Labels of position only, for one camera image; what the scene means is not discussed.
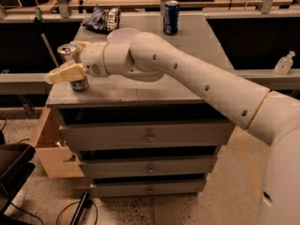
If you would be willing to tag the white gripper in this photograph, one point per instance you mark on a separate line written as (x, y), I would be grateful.
(93, 59)

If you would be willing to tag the silver blue redbull can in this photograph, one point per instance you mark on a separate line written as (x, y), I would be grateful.
(72, 70)

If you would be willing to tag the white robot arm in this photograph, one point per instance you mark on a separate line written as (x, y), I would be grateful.
(265, 114)

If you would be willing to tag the blue pepsi can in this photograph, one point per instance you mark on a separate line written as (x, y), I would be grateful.
(171, 17)

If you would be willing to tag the blue chip bag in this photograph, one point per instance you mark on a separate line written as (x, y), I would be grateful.
(104, 20)

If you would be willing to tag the white ceramic bowl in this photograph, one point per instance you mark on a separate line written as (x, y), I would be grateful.
(122, 35)

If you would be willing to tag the grey drawer cabinet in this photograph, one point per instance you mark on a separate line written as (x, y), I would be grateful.
(119, 101)

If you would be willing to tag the wooden box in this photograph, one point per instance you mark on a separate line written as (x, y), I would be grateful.
(56, 158)

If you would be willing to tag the grey middle drawer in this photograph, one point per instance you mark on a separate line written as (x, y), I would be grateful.
(138, 167)

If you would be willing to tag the grey drawer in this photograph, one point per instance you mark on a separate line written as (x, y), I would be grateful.
(138, 167)
(148, 188)
(110, 137)

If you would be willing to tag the grey bottom drawer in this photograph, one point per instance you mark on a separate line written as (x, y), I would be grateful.
(148, 188)

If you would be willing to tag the grey top drawer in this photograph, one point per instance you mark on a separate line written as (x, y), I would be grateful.
(110, 137)

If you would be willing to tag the clear sanitizer bottle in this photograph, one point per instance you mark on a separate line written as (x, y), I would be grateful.
(285, 63)

